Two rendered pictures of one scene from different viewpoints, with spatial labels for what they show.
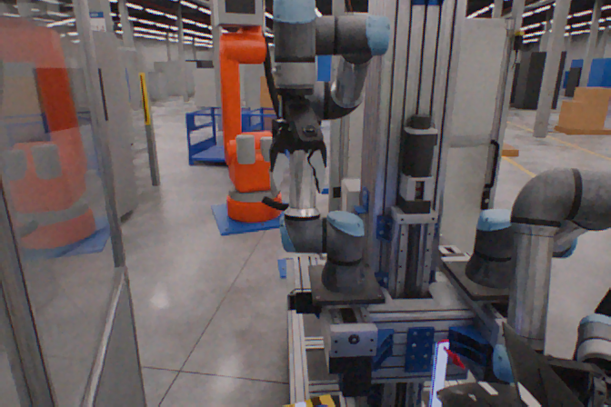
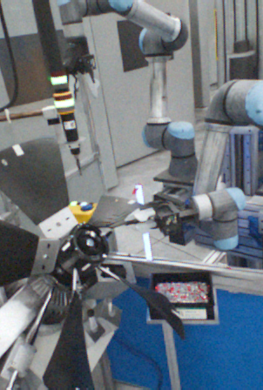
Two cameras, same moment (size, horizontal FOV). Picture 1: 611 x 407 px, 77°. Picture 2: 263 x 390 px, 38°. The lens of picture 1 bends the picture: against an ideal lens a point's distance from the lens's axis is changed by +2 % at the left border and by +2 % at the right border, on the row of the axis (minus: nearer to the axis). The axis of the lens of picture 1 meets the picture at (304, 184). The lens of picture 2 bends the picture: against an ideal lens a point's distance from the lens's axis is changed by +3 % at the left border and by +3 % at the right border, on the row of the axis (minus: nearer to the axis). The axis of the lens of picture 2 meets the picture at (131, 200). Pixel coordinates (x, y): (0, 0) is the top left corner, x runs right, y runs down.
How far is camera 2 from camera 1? 1.18 m
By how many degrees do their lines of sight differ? 43
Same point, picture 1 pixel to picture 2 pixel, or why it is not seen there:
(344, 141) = not seen: outside the picture
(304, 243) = (152, 140)
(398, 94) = (230, 23)
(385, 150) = (225, 73)
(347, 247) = (175, 145)
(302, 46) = (65, 16)
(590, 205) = (230, 107)
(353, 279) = (179, 168)
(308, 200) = (157, 111)
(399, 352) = not seen: hidden behind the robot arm
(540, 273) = (205, 156)
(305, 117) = (69, 55)
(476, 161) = not seen: outside the picture
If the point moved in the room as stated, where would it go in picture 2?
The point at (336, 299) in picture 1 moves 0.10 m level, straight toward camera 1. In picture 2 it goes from (165, 178) to (151, 186)
